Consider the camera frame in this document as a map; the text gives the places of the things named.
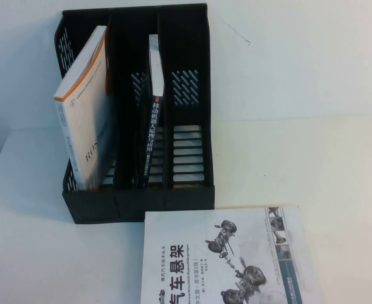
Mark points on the black plastic book stand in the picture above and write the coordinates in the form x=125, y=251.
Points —
x=186, y=158

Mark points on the white car suspension book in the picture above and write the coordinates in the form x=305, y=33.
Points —
x=205, y=253

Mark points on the white orange ROS book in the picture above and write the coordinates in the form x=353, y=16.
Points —
x=84, y=126

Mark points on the dark colourful robot book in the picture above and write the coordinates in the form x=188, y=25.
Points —
x=154, y=120

